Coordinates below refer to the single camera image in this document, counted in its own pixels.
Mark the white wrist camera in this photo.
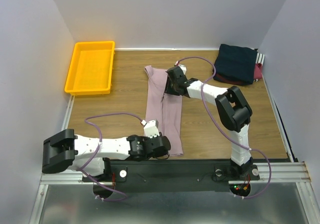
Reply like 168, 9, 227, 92
141, 120, 160, 138
175, 62, 187, 75

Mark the aluminium frame rail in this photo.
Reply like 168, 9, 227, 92
40, 162, 311, 185

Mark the striped folded tank top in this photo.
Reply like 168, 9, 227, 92
255, 52, 265, 65

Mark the yellow plastic tray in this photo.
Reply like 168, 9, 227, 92
64, 41, 115, 96

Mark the pink tank top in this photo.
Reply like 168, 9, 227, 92
144, 66, 184, 156

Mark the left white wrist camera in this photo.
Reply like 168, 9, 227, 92
141, 120, 160, 138

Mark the maroon folded tank top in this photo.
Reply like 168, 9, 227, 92
213, 64, 263, 86

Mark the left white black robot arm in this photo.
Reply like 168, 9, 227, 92
42, 129, 171, 181

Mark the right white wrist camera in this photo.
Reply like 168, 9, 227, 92
175, 62, 187, 75

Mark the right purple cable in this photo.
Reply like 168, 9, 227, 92
174, 56, 272, 200

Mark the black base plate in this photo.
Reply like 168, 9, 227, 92
95, 159, 259, 193

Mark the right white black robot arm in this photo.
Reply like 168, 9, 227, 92
164, 66, 253, 179

